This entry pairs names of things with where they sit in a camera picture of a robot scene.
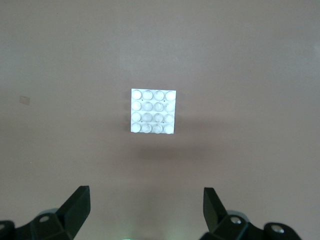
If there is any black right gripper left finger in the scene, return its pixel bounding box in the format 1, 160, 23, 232
0, 185, 91, 240

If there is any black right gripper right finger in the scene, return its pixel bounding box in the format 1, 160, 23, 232
199, 187, 305, 240

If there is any white studded base plate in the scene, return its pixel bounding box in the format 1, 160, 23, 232
129, 88, 177, 135

